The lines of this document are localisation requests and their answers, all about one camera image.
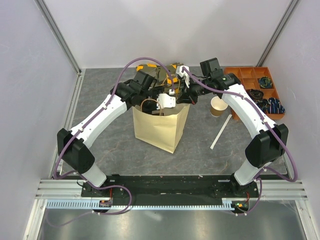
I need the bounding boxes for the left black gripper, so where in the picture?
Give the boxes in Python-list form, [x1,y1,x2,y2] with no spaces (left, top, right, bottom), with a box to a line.
[138,86,164,120]

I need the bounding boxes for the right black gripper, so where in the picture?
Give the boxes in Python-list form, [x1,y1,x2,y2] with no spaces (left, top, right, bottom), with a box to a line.
[176,76,211,105]

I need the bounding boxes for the brown paper bag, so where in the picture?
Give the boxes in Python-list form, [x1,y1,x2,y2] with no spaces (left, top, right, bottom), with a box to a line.
[131,74,191,154]

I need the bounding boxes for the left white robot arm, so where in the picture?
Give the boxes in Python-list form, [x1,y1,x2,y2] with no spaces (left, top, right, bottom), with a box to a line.
[57,70,159,197]

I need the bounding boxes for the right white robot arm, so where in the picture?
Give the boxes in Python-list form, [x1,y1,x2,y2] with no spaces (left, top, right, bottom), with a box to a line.
[176,58,289,197]

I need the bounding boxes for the camouflage folded cloth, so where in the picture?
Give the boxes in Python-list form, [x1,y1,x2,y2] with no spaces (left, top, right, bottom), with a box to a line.
[135,62,183,86]

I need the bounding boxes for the white paper straw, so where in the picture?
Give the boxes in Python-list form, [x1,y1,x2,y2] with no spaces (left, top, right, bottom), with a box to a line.
[210,114,232,150]

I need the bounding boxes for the orange compartment tray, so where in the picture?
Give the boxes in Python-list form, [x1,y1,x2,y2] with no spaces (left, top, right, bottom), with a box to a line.
[224,66,285,120]

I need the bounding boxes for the dark mixed bands bundle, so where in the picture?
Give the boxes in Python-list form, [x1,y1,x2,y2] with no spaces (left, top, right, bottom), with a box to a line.
[255,98,270,113]

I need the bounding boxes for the blue green rubber bands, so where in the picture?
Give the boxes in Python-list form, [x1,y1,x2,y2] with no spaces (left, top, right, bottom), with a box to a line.
[258,76,273,89]

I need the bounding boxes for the blue striped bands bundle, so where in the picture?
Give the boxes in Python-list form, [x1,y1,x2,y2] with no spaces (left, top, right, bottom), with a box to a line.
[266,97,286,114]

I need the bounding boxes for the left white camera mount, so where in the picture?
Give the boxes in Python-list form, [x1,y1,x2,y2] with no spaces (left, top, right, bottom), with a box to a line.
[156,93,176,110]

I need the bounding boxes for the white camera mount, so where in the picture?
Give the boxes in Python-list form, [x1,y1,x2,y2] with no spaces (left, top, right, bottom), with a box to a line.
[156,93,176,110]
[176,65,190,88]

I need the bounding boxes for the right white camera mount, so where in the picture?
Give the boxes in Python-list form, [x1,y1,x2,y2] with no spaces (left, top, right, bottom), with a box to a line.
[176,65,190,88]

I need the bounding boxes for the aluminium cable duct rail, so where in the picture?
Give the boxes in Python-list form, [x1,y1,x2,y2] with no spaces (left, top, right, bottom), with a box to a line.
[46,199,243,211]

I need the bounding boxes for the right aluminium frame post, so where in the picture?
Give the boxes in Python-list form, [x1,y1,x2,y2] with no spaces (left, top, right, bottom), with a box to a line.
[255,0,301,67]

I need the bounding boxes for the aluminium frame post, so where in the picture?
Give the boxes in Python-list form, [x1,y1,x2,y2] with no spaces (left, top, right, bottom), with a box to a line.
[35,0,82,75]
[255,0,301,67]

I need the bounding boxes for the left aluminium frame post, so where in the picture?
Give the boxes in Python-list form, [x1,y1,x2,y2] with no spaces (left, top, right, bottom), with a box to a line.
[35,0,82,75]

